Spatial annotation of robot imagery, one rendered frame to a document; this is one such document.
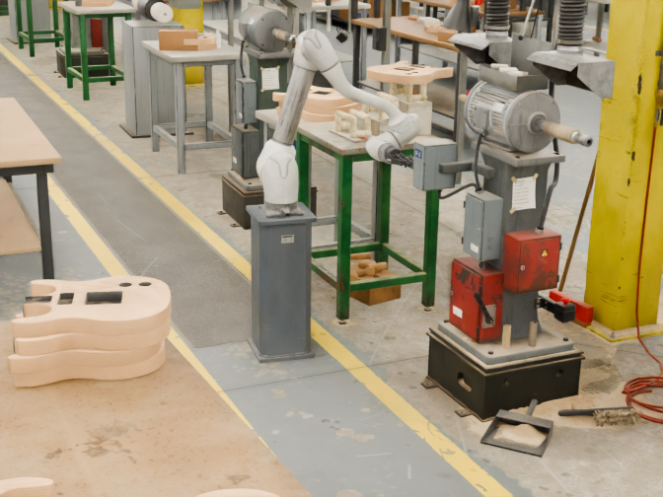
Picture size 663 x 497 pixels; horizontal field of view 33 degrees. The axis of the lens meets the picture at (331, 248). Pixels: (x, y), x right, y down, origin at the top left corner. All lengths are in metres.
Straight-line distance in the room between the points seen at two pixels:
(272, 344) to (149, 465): 2.74
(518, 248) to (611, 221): 1.18
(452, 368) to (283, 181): 1.13
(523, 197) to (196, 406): 2.23
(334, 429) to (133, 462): 2.17
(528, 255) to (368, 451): 1.03
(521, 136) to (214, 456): 2.40
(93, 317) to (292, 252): 2.28
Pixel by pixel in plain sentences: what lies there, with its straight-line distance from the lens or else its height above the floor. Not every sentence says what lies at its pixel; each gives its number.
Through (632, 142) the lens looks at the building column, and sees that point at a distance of 5.62.
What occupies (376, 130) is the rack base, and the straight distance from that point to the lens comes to 5.74.
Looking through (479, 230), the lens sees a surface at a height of 0.80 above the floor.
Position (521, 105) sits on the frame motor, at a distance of 4.64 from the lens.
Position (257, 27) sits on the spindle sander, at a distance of 7.23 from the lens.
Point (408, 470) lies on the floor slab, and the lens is 4.49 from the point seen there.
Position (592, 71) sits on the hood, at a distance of 4.45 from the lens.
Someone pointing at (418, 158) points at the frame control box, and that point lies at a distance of 4.84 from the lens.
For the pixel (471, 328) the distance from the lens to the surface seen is 4.88.
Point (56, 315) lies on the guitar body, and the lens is 3.09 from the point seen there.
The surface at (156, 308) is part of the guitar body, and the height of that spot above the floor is 1.08.
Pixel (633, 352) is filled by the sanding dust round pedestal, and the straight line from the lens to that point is 5.74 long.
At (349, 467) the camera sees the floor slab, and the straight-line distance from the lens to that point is 4.49.
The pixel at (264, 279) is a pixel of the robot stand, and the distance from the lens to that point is 5.25.
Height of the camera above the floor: 2.20
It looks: 18 degrees down
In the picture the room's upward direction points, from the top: 1 degrees clockwise
